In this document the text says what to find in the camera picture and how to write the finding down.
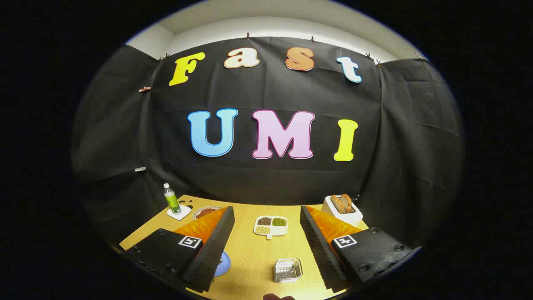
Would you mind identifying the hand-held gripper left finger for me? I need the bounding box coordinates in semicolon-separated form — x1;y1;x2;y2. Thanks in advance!
124;206;235;293

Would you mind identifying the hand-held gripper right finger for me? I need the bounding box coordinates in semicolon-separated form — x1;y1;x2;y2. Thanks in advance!
300;205;421;293

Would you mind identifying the blue round plate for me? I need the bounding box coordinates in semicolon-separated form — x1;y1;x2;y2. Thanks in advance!
214;251;231;277

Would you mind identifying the white oval food plate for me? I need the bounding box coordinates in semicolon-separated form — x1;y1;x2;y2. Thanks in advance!
193;206;223;220

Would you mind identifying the white square coaster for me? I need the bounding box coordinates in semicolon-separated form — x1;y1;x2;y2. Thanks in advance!
167;205;192;221

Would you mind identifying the white divided bean dish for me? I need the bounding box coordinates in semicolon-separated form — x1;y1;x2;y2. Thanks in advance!
254;215;289;240

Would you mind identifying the white toaster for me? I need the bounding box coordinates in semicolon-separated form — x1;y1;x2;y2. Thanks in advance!
321;194;364;228

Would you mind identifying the green label plastic bottle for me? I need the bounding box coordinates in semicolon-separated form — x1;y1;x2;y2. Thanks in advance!
163;183;182;215

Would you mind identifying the metal wire basket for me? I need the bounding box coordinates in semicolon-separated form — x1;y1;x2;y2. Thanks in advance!
274;258;303;284

